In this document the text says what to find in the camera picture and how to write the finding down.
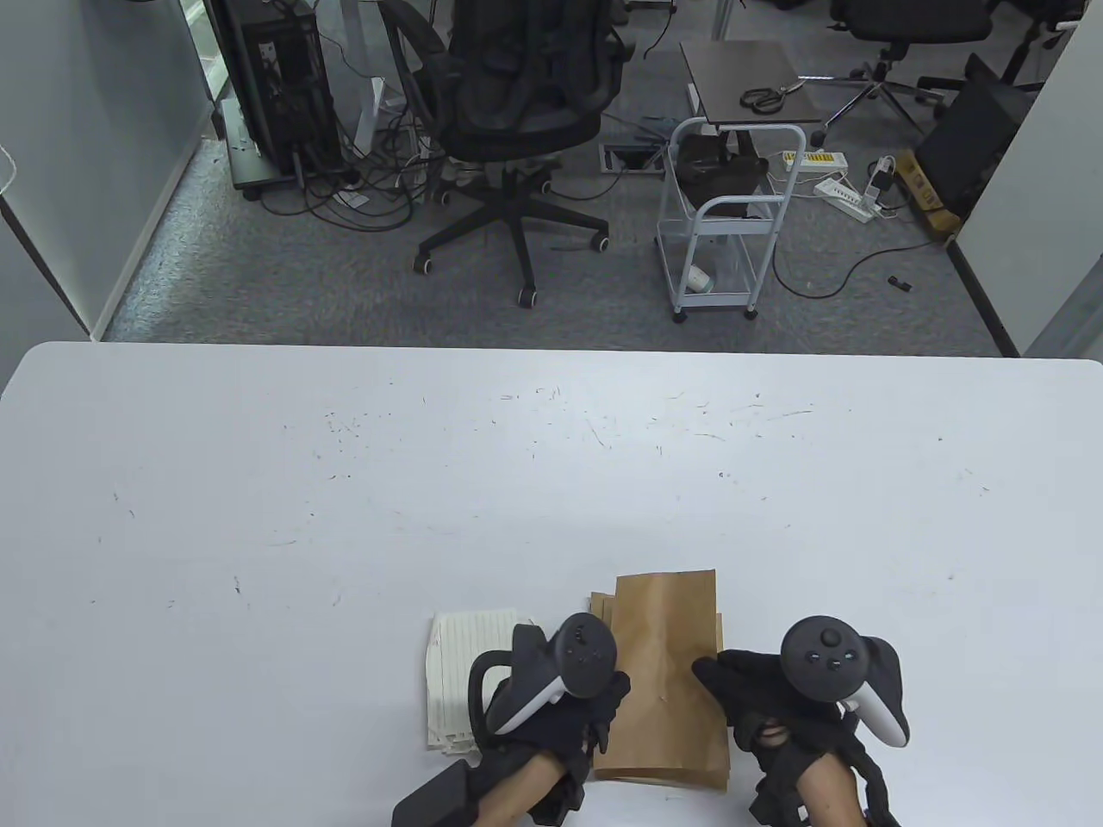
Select black mesh office chair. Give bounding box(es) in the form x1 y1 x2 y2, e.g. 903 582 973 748
377 0 636 308

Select white plug adapter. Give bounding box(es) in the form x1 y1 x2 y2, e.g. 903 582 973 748
864 155 899 209

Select grey floor socket box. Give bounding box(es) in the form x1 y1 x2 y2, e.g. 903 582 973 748
599 142 669 176

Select yellow cardboard box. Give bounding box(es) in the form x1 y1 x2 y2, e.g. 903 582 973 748
894 151 963 242

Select black flat monitor panel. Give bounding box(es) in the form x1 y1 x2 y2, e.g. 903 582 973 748
913 53 1035 216

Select white rolling cart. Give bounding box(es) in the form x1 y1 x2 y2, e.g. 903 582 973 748
655 116 807 324

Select person's left hand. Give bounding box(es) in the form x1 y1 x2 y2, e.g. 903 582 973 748
487 675 633 766

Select grey wheeled computer dolly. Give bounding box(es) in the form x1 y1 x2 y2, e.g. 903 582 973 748
220 96 363 202

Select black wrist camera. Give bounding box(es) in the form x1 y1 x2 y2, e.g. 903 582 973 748
748 778 808 827
392 762 483 827

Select black and white controller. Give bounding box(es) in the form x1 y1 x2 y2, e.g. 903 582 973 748
780 615 912 749
468 613 620 750

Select tangle of black cables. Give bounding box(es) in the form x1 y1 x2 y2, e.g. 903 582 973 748
259 103 436 233

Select person's right hand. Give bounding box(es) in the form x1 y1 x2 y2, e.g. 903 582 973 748
692 649 863 761

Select white power strip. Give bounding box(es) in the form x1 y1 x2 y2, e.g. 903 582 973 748
814 177 884 223

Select black computer tower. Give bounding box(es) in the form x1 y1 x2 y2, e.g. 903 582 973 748
211 0 346 173

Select black handled scissors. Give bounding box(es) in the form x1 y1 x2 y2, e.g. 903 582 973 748
739 79 807 115

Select black floor cable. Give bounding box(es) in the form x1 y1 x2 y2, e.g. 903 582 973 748
771 228 949 300

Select black bag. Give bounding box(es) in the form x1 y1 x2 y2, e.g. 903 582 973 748
672 136 770 218

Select person's left forearm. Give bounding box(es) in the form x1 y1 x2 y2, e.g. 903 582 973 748
470 749 570 827

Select dark brown side table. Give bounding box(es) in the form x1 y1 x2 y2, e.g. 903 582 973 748
679 39 826 160

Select person's right forearm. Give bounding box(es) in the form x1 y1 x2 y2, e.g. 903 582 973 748
793 754 863 827

